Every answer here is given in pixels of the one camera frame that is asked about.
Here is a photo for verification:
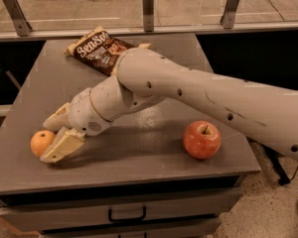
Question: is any grey drawer cabinet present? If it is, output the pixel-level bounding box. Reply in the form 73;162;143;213
0;40;259;238

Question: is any red apple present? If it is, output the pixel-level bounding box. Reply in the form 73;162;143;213
182;120;222;160

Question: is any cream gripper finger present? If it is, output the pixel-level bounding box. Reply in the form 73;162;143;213
40;127;85;164
43;103;71;132

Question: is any black floor stand bar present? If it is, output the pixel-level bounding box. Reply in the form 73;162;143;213
263;146;290;185

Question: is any black upper drawer handle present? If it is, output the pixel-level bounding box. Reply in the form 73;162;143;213
107;206;147;223

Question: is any left metal railing bracket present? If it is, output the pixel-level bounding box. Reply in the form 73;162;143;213
2;0;32;37

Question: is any metal railing bracket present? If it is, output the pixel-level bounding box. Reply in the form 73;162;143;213
2;0;32;37
221;0;240;29
142;0;154;32

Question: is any middle metal railing bracket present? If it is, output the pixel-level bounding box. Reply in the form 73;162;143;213
142;0;154;32

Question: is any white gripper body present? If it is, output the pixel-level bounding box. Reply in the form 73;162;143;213
68;87;111;136

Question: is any right metal railing bracket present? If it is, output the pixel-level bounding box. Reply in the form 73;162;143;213
221;0;240;29

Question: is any orange fruit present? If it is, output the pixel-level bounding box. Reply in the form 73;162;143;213
30;130;56;157

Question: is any brown chip bag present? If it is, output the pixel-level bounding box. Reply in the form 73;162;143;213
63;25;151;77

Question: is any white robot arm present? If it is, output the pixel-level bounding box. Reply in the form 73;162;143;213
44;48;298;161

